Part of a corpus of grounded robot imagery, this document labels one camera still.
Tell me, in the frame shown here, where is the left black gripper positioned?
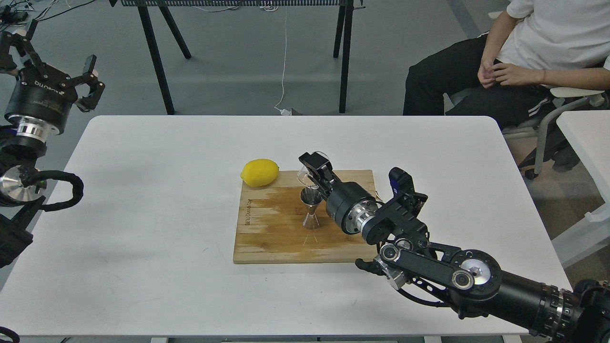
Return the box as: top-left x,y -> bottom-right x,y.
0,19 -> 105,135

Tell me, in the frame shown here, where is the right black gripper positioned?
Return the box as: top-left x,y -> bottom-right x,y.
298,152 -> 379,235

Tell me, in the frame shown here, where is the steel double jigger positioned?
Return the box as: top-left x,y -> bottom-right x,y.
299,187 -> 323,230

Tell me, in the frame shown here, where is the clear glass measuring cup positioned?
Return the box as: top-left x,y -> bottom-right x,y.
297,151 -> 330,189

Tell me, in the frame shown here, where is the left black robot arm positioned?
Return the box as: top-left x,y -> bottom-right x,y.
0,20 -> 105,267

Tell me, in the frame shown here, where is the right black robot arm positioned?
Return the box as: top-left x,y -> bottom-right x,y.
299,152 -> 610,343

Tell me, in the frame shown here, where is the yellow lemon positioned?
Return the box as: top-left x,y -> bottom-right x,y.
240,159 -> 279,187

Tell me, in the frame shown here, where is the wooden cutting board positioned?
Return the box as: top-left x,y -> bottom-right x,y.
233,170 -> 377,263

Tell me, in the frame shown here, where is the seated person white shirt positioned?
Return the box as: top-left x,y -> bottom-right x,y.
403,0 -> 610,129

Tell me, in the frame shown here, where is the white power cable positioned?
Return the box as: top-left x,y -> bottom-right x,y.
274,7 -> 293,116

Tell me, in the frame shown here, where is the black metal frame table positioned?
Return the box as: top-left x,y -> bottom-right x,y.
110,0 -> 365,115

